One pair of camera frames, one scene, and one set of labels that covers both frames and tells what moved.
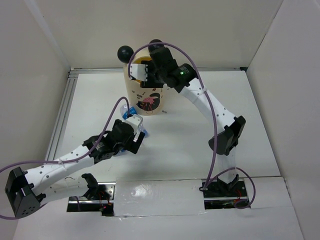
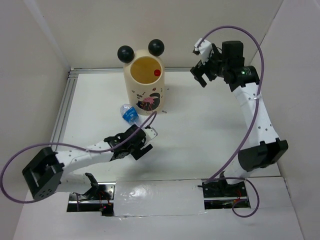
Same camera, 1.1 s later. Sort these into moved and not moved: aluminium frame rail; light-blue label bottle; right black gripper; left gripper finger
Moved: left gripper finger; right black gripper
Not moved: light-blue label bottle; aluminium frame rail
